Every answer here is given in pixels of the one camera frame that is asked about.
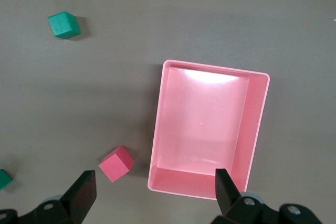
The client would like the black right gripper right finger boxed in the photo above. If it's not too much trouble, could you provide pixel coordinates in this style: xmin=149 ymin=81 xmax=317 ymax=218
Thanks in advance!
xmin=215 ymin=168 xmax=264 ymax=220

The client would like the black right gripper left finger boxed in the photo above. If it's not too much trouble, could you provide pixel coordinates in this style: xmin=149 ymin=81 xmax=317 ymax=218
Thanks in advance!
xmin=31 ymin=169 xmax=98 ymax=224

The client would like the red cube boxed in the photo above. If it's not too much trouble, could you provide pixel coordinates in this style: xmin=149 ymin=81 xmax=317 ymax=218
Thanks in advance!
xmin=98 ymin=145 xmax=135 ymax=183

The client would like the green cube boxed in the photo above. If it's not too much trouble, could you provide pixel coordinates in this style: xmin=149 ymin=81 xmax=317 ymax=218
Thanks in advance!
xmin=47 ymin=11 xmax=82 ymax=40
xmin=0 ymin=168 xmax=14 ymax=191

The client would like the pink plastic bin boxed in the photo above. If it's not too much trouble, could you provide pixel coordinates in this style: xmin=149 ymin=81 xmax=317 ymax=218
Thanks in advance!
xmin=147 ymin=59 xmax=271 ymax=200

